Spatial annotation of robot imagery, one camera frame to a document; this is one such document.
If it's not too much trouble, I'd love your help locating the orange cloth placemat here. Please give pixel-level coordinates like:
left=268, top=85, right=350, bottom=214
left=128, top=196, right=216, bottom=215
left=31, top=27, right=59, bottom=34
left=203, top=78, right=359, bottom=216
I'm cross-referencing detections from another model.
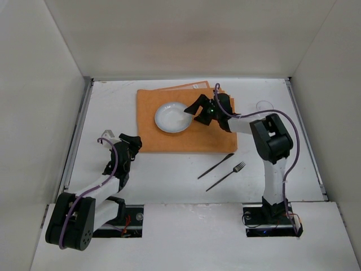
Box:
left=137, top=81, right=238, bottom=153

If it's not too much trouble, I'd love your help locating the white paper plate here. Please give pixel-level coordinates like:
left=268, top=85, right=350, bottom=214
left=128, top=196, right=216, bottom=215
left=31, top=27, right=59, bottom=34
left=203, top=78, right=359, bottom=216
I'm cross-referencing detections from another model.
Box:
left=154, top=102, right=192, bottom=133

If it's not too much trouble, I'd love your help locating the clear plastic cup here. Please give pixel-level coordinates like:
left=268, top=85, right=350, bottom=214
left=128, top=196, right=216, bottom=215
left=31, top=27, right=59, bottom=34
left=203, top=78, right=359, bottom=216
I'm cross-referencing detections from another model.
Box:
left=256, top=100, right=274, bottom=111

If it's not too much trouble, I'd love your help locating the black knife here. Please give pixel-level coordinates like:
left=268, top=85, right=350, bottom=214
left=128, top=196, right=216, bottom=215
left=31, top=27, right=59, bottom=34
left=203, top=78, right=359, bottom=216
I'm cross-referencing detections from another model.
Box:
left=197, top=153, right=234, bottom=180

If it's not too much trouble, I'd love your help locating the black fork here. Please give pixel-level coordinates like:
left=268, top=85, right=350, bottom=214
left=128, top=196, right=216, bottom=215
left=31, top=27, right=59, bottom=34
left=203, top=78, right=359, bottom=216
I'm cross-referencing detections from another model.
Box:
left=206, top=161, right=246, bottom=192

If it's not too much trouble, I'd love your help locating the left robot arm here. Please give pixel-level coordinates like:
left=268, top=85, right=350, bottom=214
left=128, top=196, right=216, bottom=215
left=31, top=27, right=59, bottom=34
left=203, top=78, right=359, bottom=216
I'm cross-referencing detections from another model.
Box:
left=45, top=131, right=144, bottom=251

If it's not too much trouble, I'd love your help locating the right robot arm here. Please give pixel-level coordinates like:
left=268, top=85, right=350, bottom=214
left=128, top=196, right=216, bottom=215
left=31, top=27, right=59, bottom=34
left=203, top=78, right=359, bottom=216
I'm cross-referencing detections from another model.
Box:
left=184, top=93, right=297, bottom=217

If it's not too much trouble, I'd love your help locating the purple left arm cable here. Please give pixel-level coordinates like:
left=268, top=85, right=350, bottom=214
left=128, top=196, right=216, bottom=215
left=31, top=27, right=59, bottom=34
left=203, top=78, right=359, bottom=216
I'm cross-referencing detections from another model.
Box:
left=59, top=138, right=120, bottom=251

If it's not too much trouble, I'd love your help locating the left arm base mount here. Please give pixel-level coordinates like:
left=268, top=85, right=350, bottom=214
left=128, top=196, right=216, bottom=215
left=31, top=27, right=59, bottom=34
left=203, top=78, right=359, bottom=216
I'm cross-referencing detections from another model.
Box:
left=93, top=205, right=144, bottom=238

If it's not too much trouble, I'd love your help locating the left aluminium table rail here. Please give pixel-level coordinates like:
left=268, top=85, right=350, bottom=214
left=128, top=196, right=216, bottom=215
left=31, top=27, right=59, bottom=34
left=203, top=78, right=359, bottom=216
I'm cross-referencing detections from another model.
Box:
left=54, top=76, right=94, bottom=202

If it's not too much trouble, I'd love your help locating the aluminium table rail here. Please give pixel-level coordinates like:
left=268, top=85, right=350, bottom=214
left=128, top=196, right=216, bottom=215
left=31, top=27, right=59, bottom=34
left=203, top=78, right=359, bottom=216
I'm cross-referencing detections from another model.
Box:
left=54, top=76, right=94, bottom=202
left=285, top=77, right=329, bottom=202

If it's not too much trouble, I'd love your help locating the right aluminium table rail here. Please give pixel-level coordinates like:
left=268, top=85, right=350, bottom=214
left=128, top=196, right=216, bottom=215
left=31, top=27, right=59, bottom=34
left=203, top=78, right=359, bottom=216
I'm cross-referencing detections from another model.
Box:
left=285, top=77, right=329, bottom=202

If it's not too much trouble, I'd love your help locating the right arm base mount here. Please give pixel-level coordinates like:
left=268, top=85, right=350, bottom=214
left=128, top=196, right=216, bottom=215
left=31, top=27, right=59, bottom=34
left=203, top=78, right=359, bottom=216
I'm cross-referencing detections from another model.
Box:
left=241, top=204, right=303, bottom=238

